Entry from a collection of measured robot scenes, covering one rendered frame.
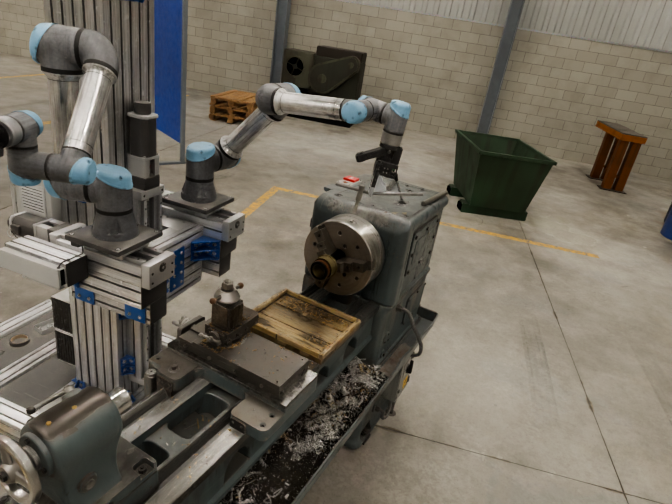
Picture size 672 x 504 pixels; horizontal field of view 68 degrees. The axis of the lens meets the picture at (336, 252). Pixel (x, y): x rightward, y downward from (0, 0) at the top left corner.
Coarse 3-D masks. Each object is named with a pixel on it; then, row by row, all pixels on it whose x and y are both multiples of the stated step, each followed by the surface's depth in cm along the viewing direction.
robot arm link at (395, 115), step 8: (392, 104) 172; (400, 104) 171; (408, 104) 173; (384, 112) 174; (392, 112) 173; (400, 112) 172; (408, 112) 173; (384, 120) 175; (392, 120) 173; (400, 120) 173; (384, 128) 177; (392, 128) 174; (400, 128) 174
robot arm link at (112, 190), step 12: (108, 168) 162; (120, 168) 165; (96, 180) 159; (108, 180) 158; (120, 180) 160; (84, 192) 160; (96, 192) 160; (108, 192) 160; (120, 192) 161; (132, 192) 167; (96, 204) 163; (108, 204) 162; (120, 204) 163; (132, 204) 169
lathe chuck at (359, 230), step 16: (320, 224) 201; (336, 224) 194; (352, 224) 193; (336, 240) 196; (352, 240) 192; (368, 240) 192; (304, 256) 206; (336, 256) 207; (352, 256) 194; (368, 256) 191; (336, 272) 201; (352, 272) 197; (368, 272) 193; (336, 288) 203; (352, 288) 199
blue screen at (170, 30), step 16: (160, 0) 614; (176, 0) 581; (160, 16) 622; (176, 16) 588; (160, 32) 629; (176, 32) 595; (160, 48) 637; (176, 48) 602; (160, 64) 645; (176, 64) 609; (160, 80) 654; (176, 80) 616; (160, 96) 662; (176, 96) 624; (160, 112) 671; (176, 112) 631; (160, 128) 680; (176, 128) 639
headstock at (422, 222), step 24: (336, 192) 220; (408, 192) 237; (432, 192) 243; (312, 216) 218; (360, 216) 206; (384, 216) 203; (408, 216) 205; (432, 216) 232; (384, 240) 203; (408, 240) 202; (432, 240) 244; (384, 264) 207; (408, 264) 218; (384, 288) 210
